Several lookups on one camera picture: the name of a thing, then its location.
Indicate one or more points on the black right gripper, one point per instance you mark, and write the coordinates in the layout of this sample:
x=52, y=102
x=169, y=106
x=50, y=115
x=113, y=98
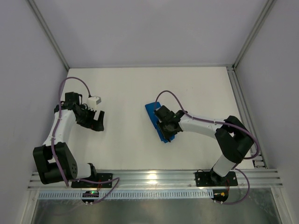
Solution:
x=161, y=124

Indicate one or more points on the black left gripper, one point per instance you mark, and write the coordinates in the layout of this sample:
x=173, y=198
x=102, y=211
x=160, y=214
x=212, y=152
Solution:
x=92, y=119

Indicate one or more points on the blue cloth napkin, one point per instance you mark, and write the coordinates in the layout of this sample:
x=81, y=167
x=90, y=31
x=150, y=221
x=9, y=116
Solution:
x=150, y=108

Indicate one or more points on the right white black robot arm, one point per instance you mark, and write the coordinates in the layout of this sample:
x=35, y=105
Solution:
x=232, y=137

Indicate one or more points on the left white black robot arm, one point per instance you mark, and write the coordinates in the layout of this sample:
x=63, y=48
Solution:
x=54, y=159

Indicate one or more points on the left black controller board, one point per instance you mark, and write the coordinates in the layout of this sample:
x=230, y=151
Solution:
x=90, y=196

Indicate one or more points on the black controller board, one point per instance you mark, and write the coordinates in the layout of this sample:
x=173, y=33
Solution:
x=220, y=197
x=90, y=196

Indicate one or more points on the right black controller board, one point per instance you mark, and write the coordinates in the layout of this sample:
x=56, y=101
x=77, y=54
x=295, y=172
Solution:
x=220, y=197

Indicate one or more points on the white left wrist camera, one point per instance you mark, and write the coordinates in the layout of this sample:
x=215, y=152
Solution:
x=92, y=102

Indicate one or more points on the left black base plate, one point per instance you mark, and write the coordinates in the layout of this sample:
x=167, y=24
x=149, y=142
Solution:
x=100, y=177

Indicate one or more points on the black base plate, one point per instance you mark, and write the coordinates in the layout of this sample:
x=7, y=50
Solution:
x=100, y=177
x=211, y=179

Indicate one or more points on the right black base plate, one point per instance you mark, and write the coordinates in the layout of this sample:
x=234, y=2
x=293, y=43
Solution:
x=211, y=179

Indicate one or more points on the slotted grey cable duct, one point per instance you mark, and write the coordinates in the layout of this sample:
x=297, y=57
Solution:
x=128, y=194

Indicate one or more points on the left aluminium frame post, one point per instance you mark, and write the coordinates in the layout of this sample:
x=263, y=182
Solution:
x=47, y=31

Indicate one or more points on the aluminium frame post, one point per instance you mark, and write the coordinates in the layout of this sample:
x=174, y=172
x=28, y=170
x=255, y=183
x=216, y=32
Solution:
x=267, y=8
x=47, y=31

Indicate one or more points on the right side aluminium rail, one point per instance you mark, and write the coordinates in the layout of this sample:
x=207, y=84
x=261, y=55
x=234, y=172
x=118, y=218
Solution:
x=259, y=161

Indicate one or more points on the aluminium rail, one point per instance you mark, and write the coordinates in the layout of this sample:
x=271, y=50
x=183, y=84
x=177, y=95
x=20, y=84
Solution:
x=259, y=161
x=185, y=179

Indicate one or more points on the aluminium front rail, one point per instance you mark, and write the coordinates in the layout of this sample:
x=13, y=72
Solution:
x=185, y=179

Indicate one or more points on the right aluminium frame post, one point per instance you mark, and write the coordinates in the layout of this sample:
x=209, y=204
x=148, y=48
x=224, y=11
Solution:
x=267, y=8

